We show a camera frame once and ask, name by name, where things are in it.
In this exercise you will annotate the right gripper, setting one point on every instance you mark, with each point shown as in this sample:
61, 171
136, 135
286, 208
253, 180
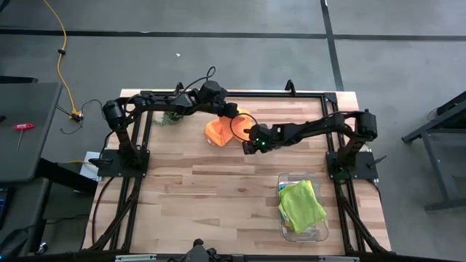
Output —
264, 138

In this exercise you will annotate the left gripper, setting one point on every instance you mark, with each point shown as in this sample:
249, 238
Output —
227, 110

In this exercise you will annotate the orange microfiber towel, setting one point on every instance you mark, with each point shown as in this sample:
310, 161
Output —
218, 132

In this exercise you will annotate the lime green microfiber towel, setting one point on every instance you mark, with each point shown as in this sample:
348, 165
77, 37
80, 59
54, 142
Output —
300, 207

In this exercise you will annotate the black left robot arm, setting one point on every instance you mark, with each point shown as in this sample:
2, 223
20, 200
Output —
156, 103

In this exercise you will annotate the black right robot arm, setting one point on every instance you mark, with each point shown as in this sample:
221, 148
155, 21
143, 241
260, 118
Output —
320, 127

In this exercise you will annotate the small potted succulent plant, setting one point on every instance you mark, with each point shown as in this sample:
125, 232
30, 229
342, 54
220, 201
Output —
169, 118

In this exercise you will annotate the clear plastic bin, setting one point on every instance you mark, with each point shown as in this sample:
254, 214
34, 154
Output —
302, 236

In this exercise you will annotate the dark gray device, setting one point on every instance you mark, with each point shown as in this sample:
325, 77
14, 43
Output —
198, 253

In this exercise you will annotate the black metal desk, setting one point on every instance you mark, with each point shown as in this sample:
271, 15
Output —
437, 131

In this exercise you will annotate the dark gray side table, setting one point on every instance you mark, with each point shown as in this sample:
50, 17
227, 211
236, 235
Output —
25, 131

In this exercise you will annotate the backlit keyboard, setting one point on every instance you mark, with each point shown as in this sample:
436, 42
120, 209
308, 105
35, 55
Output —
3, 207

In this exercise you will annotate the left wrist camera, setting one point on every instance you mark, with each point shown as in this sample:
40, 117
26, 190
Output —
210, 91

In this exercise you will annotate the black aluminium table frame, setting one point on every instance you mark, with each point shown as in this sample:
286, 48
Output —
273, 94

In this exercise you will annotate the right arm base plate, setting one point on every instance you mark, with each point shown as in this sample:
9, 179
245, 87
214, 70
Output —
364, 171

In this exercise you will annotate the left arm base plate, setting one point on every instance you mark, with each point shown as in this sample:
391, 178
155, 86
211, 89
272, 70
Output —
109, 169

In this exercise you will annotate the silver metal bracket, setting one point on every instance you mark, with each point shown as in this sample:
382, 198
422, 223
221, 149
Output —
134, 258
338, 258

